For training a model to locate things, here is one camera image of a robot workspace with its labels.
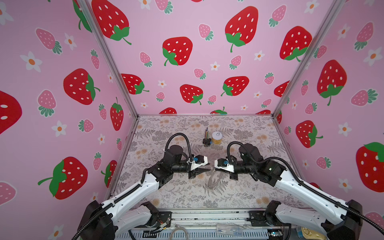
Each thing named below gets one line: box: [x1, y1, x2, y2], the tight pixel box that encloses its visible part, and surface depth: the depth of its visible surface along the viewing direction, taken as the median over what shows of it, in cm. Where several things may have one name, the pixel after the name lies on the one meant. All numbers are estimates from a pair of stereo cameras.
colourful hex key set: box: [202, 127, 212, 147], surface depth 106 cm
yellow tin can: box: [212, 131, 223, 145], surface depth 103 cm
